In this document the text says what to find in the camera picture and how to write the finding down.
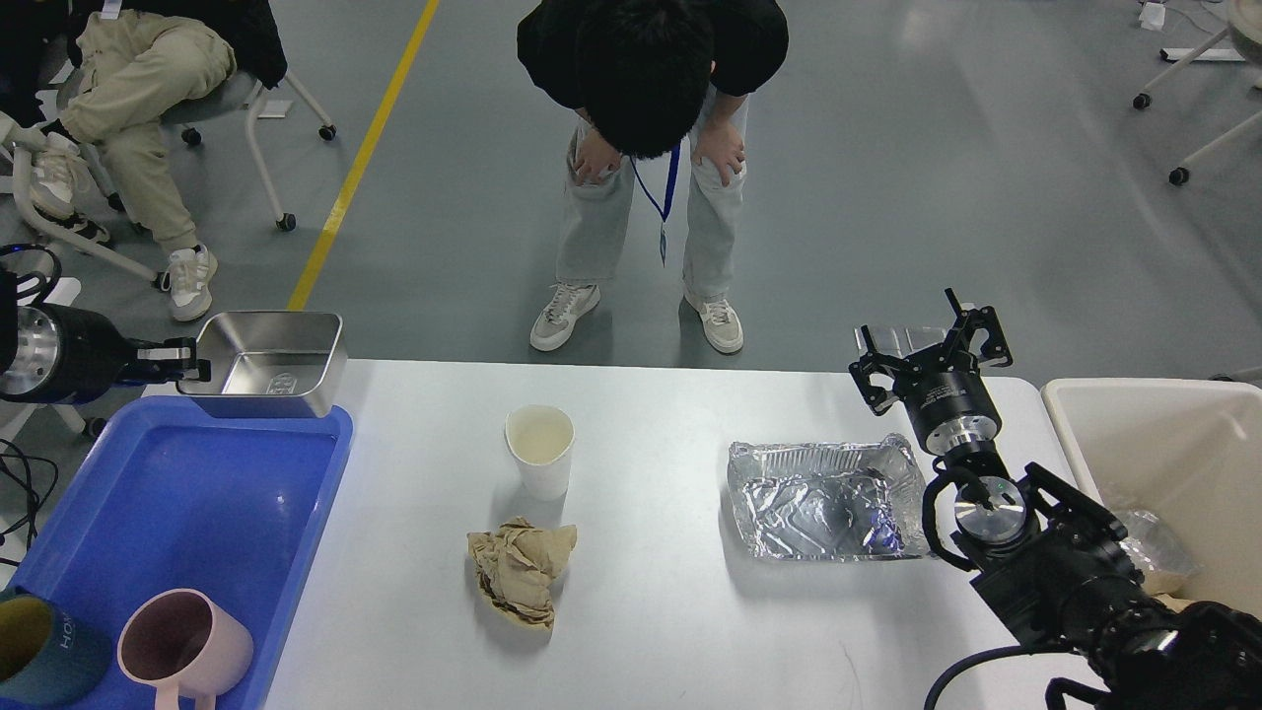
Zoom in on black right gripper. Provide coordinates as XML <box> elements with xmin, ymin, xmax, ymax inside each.
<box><xmin>849</xmin><ymin>288</ymin><xmax>1013</xmax><ymax>457</ymax></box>

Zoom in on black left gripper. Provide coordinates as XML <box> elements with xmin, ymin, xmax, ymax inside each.
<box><xmin>1</xmin><ymin>303</ymin><xmax>212</xmax><ymax>404</ymax></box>

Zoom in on stainless steel square tray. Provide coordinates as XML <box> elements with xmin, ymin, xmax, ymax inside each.
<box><xmin>175</xmin><ymin>311</ymin><xmax>348</xmax><ymax>417</ymax></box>

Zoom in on pink ceramic mug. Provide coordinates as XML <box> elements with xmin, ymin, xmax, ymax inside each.
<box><xmin>114</xmin><ymin>588</ymin><xmax>255</xmax><ymax>709</ymax></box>

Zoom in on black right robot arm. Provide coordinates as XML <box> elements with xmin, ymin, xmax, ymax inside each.
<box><xmin>848</xmin><ymin>289</ymin><xmax>1261</xmax><ymax>709</ymax></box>

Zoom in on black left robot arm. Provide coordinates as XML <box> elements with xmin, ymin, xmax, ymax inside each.
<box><xmin>1</xmin><ymin>261</ymin><xmax>213</xmax><ymax>405</ymax></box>

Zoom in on clear plastic floor plate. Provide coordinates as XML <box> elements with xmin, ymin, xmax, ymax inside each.
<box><xmin>854</xmin><ymin>327</ymin><xmax>909</xmax><ymax>359</ymax></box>

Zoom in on white side table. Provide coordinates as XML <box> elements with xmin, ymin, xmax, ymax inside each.
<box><xmin>0</xmin><ymin>277</ymin><xmax>100</xmax><ymax>445</ymax></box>

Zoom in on blue plastic tray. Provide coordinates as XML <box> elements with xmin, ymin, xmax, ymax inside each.
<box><xmin>13</xmin><ymin>395</ymin><xmax>353</xmax><ymax>709</ymax></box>

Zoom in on aluminium foil container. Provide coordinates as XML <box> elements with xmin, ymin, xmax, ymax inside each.
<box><xmin>727</xmin><ymin>433</ymin><xmax>933</xmax><ymax>562</ymax></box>

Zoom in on grey office chair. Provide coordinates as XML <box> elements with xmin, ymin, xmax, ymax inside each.
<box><xmin>3</xmin><ymin>62</ymin><xmax>337</xmax><ymax>291</ymax></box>

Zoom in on white plastic bin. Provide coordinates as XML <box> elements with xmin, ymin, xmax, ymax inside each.
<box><xmin>1042</xmin><ymin>378</ymin><xmax>1261</xmax><ymax>615</ymax></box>

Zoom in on seated person in khaki trousers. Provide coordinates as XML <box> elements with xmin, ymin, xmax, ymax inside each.
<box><xmin>3</xmin><ymin>1</ymin><xmax>288</xmax><ymax>322</ymax></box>

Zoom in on crumpled clear plastic bag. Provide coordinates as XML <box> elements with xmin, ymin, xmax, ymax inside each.
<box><xmin>1114</xmin><ymin>509</ymin><xmax>1203</xmax><ymax>583</ymax></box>

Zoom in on dark teal mug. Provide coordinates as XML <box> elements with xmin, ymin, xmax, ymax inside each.
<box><xmin>1</xmin><ymin>586</ymin><xmax>114</xmax><ymax>707</ymax></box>

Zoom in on white paper cup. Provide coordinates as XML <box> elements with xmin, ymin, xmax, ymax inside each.
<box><xmin>505</xmin><ymin>404</ymin><xmax>574</xmax><ymax>502</ymax></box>

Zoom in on standing person in light jeans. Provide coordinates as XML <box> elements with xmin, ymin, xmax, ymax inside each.
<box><xmin>517</xmin><ymin>1</ymin><xmax>790</xmax><ymax>354</ymax></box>

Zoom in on crumpled brown paper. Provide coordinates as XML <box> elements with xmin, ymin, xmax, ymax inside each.
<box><xmin>467</xmin><ymin>516</ymin><xmax>581</xmax><ymax>632</ymax></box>

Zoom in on white wheeled stand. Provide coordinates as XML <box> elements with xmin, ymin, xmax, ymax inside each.
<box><xmin>1132</xmin><ymin>0</ymin><xmax>1262</xmax><ymax>187</ymax></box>

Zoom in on black cables on floor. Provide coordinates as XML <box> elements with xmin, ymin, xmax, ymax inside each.
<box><xmin>0</xmin><ymin>439</ymin><xmax>61</xmax><ymax>567</ymax></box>

